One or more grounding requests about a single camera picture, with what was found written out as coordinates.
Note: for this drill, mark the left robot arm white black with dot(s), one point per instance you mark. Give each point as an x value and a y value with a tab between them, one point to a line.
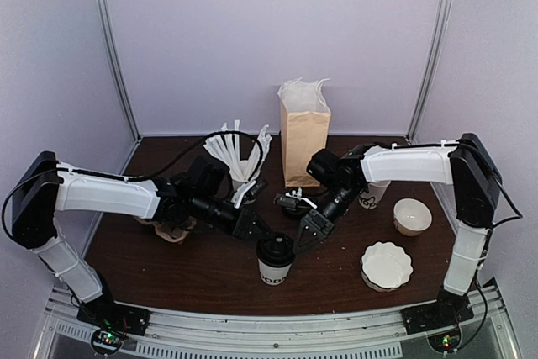
49	186

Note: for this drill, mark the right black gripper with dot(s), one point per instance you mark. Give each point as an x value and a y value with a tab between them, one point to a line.
321	224

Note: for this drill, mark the white paper coffee cup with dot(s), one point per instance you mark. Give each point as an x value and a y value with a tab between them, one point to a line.
273	276

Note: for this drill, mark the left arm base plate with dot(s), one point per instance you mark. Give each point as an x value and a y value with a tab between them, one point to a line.
121	318

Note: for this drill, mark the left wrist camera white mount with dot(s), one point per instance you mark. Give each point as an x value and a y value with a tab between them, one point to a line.
248	192

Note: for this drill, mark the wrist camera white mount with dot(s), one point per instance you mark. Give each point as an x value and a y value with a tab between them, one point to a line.
296	200
248	192

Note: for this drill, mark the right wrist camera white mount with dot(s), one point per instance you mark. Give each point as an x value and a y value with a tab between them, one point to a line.
296	200

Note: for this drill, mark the white cup holding straws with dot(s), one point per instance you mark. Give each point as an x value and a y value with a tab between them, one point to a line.
241	176

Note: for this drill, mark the brown paper bag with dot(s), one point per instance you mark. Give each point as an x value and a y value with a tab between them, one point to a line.
303	134

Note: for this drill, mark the cardboard cup carrier tray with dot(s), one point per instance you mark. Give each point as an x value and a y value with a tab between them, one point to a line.
172	232

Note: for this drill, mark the left aluminium corner post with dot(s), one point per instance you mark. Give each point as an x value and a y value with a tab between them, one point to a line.
116	70

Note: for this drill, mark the white round bowl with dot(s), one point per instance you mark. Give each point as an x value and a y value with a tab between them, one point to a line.
411	217

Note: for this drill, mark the white scalloped dish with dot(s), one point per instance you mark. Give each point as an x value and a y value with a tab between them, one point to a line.
385	266

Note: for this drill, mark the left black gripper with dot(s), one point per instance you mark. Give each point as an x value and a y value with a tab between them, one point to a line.
245	222

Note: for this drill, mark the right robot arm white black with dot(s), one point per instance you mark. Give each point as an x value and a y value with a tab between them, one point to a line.
464	164

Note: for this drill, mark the white plastic bag liner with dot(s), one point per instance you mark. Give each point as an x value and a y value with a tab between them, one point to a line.
299	96

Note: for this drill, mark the black plastic cup lid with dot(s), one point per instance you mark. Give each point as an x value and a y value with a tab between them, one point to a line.
276	252

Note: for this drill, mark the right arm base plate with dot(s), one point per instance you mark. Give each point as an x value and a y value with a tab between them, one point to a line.
435	315

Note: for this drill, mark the aluminium front rail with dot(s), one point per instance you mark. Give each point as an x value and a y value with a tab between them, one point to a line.
379	333

